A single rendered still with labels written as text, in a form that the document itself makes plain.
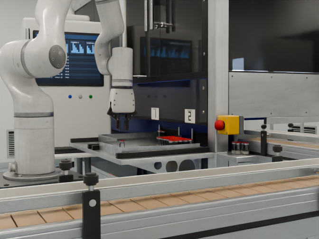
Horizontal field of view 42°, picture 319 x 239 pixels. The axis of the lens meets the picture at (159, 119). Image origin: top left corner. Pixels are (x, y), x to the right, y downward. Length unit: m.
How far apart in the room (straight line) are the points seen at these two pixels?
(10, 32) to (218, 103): 5.66
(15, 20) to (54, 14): 5.74
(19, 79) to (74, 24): 1.19
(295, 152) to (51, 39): 0.88
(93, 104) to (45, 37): 1.25
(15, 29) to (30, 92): 5.78
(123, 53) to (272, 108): 0.67
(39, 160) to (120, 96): 0.52
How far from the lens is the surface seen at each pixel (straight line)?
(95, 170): 3.07
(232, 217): 0.72
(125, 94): 1.70
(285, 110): 1.91
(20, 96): 1.32
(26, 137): 1.31
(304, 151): 1.48
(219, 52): 1.69
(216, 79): 1.67
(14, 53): 1.34
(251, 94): 1.78
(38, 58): 1.27
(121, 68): 1.68
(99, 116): 2.51
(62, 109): 2.47
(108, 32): 1.66
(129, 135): 2.22
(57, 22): 1.37
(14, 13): 7.14
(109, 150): 1.69
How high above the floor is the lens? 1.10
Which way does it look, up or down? 3 degrees down
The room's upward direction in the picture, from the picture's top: straight up
